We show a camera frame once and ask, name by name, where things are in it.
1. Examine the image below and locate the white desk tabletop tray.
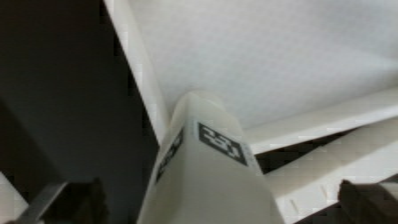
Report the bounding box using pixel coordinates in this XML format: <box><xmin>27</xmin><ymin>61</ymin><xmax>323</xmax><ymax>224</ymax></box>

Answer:
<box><xmin>103</xmin><ymin>0</ymin><xmax>398</xmax><ymax>153</ymax></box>

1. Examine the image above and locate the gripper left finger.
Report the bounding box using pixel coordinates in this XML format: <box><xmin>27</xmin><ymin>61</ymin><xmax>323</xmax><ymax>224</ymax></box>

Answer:
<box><xmin>11</xmin><ymin>179</ymin><xmax>108</xmax><ymax>224</ymax></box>

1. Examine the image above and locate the white front fence bar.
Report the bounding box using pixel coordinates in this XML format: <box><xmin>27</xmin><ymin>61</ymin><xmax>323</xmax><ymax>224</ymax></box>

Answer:
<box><xmin>265</xmin><ymin>118</ymin><xmax>398</xmax><ymax>224</ymax></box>

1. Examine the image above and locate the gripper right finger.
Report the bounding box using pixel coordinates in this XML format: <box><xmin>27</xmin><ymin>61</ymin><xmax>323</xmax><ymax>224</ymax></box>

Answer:
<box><xmin>338</xmin><ymin>180</ymin><xmax>398</xmax><ymax>224</ymax></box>

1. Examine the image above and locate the white desk leg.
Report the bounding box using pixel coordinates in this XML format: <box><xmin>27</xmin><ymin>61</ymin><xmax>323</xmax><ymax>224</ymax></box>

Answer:
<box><xmin>137</xmin><ymin>91</ymin><xmax>284</xmax><ymax>224</ymax></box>

